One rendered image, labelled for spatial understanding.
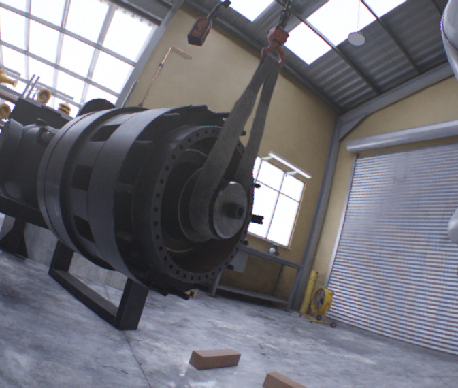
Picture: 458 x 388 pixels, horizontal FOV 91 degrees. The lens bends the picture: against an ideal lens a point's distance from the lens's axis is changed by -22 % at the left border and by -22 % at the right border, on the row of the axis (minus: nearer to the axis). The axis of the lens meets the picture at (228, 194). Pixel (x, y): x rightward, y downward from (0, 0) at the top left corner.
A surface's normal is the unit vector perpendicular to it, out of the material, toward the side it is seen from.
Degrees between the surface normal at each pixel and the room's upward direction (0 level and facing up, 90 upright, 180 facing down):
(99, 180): 100
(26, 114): 90
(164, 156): 77
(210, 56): 90
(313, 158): 90
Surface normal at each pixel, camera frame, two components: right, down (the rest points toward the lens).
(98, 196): -0.57, -0.05
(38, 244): 0.50, -0.04
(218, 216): 0.81, 0.13
